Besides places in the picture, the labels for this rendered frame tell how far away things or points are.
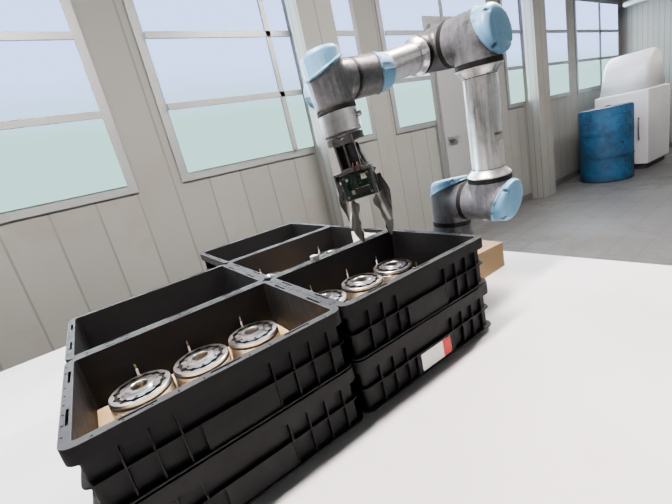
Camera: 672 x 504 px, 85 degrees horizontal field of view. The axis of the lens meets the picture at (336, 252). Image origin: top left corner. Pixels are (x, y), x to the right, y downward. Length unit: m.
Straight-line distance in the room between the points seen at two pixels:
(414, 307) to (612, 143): 5.43
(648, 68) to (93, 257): 6.65
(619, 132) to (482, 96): 5.04
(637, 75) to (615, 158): 1.29
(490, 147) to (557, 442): 0.70
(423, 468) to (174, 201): 2.18
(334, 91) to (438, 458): 0.62
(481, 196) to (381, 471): 0.74
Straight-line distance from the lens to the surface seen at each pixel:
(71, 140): 2.48
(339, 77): 0.71
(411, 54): 1.06
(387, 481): 0.65
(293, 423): 0.65
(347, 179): 0.68
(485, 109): 1.07
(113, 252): 2.49
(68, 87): 2.53
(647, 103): 6.68
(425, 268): 0.73
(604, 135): 6.01
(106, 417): 0.80
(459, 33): 1.07
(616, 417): 0.75
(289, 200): 2.83
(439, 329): 0.82
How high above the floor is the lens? 1.18
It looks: 15 degrees down
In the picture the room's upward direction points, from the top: 13 degrees counter-clockwise
